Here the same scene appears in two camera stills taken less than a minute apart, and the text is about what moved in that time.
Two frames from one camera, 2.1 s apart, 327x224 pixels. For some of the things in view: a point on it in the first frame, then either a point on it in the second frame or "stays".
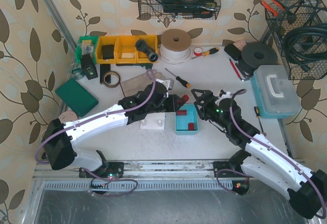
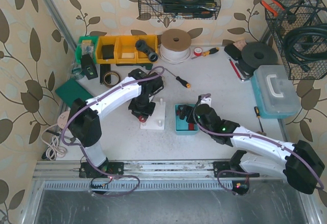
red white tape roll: x=197 y=51 stays
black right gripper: x=203 y=104 -> x=190 y=113
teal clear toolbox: x=276 y=96 stays
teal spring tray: x=186 y=120 stays
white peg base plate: x=153 y=121 stays
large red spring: x=185 y=97 -> x=140 y=119
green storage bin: x=86 y=45 stays
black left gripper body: x=171 y=103 -> x=141 y=108
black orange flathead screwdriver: x=181 y=80 stays
